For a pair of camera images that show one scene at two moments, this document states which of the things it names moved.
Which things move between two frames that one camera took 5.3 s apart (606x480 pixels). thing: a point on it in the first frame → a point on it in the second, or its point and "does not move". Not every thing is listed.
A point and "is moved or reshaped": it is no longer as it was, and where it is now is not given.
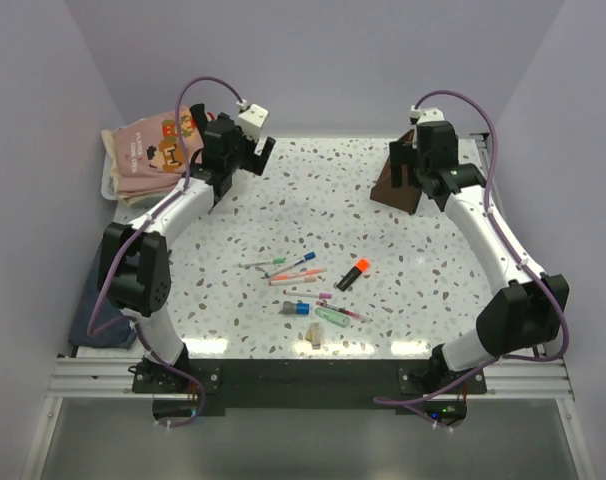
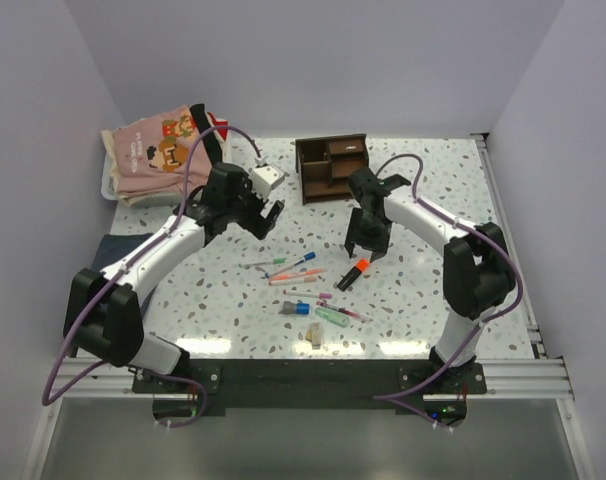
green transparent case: x=332 y=315 does not move
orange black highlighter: x=362 y=265 does not move
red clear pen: x=344 y=310 does not move
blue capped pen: x=294 y=264 does not move
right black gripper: x=401 y=154 → x=354 y=230
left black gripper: x=257 y=163 → x=261 y=226
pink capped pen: x=320 y=296 does not move
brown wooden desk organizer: x=404 y=198 is moved or reshaped
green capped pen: x=273 y=261 does not move
